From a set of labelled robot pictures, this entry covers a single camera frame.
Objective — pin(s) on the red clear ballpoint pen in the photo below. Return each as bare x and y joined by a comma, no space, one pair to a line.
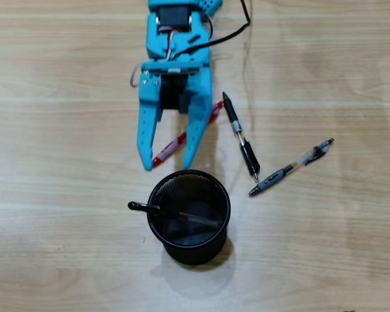
169,148

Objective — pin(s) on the black mesh pen holder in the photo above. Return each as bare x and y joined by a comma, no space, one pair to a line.
195,253

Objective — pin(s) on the teal blue gripper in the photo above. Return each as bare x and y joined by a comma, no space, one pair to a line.
199,94

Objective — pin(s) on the clear pen with black grip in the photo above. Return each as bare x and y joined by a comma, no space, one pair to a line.
139,207

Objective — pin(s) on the teal blue wrist camera mount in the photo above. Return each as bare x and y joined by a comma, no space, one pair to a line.
156,68

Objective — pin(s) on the clear pen with grey grip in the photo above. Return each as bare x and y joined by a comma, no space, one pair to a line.
273,178

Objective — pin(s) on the black pen with silver tip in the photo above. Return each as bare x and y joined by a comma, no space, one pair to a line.
248,154

